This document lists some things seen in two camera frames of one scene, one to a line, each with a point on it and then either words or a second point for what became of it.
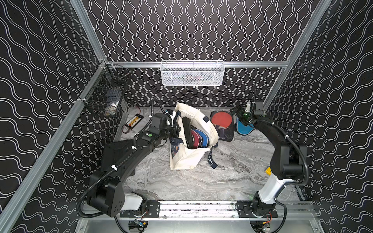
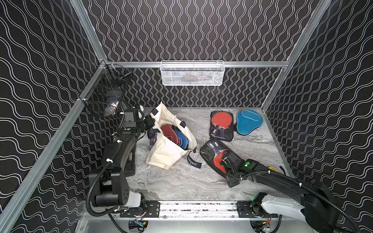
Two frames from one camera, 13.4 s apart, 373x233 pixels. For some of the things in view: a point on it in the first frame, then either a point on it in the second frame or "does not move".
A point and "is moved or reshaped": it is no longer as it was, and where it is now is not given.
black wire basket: [104, 93] does not move
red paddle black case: [186, 124] to [212, 152]
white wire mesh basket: [192, 73] does not move
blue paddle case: [206, 139] to [184, 141]
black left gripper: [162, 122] to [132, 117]
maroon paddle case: [195, 139] is moved or reshaped
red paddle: [223, 122] does not move
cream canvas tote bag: [182, 158] to [164, 151]
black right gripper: [241, 110] to [231, 180]
